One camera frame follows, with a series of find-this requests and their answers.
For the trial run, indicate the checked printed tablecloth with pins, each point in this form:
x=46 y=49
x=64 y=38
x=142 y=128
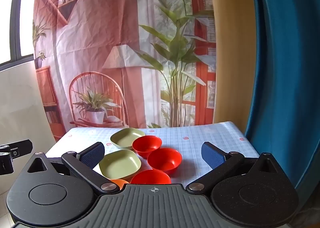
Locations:
x=200 y=135

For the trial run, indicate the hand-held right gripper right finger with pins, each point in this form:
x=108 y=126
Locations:
x=212 y=156

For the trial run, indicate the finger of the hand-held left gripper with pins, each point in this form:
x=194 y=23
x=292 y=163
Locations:
x=22 y=147

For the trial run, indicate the dark window frame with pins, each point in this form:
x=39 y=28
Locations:
x=15 y=18

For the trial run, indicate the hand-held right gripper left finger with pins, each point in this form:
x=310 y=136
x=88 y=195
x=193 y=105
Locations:
x=92 y=155

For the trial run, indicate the red bowl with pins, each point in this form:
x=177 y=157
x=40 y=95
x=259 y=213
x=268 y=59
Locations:
x=165 y=159
x=147 y=143
x=150 y=178

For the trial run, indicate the green square plate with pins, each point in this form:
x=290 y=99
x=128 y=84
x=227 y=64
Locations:
x=117 y=165
x=125 y=138

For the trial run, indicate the blue curtain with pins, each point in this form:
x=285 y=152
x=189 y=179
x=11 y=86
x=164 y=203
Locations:
x=287 y=68

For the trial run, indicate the printed room backdrop cloth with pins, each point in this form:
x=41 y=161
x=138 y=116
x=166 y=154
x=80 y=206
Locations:
x=112 y=18

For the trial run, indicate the orange plate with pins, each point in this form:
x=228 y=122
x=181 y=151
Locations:
x=119 y=183

